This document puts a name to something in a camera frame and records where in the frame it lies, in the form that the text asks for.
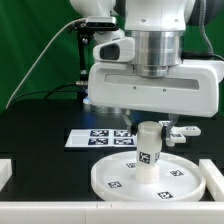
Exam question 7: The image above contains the black cable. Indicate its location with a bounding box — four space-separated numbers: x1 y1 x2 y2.
6 83 89 109

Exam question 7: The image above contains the white cable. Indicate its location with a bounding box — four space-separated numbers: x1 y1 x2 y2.
4 18 87 111

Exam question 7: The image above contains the white fence frame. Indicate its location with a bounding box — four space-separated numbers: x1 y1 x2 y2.
0 159 224 224

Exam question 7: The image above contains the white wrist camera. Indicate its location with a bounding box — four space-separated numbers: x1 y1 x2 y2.
93 37 135 62

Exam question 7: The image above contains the white round table top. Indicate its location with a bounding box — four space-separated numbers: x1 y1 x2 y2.
91 151 206 202

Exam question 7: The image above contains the white fiducial marker sheet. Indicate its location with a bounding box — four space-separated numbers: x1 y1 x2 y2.
65 129 137 148

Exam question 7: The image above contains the white cross-shaped table base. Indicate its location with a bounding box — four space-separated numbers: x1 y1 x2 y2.
159 121 201 147

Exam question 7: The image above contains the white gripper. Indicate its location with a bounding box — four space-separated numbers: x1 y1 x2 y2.
88 61 224 140

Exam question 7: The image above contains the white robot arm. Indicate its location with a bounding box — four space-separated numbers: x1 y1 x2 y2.
70 0 224 138

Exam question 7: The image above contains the black camera stand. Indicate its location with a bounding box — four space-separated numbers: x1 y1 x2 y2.
67 16 118 100

